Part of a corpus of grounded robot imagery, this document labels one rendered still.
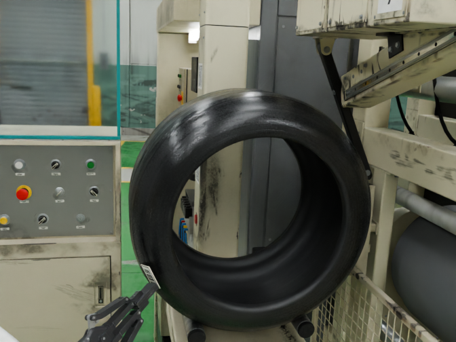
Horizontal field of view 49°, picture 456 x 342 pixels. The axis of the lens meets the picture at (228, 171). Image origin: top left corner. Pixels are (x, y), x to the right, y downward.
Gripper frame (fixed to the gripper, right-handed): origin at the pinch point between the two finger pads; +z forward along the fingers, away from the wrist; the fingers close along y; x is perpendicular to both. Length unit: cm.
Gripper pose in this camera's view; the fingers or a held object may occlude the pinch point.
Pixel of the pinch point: (143, 296)
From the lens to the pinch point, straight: 116.6
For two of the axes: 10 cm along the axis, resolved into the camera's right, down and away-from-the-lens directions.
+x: 7.4, -1.8, -6.5
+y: 4.6, 8.4, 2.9
